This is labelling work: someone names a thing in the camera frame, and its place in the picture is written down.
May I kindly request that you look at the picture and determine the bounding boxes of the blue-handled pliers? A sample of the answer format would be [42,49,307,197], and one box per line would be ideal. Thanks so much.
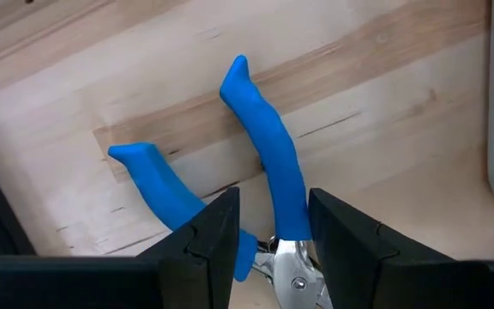
[107,54,334,309]

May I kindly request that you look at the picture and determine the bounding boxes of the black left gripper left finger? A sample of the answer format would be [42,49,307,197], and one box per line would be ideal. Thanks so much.
[137,186,240,309]

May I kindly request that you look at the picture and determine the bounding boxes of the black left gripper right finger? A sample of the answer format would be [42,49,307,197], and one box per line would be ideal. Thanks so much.
[308,187,488,309]

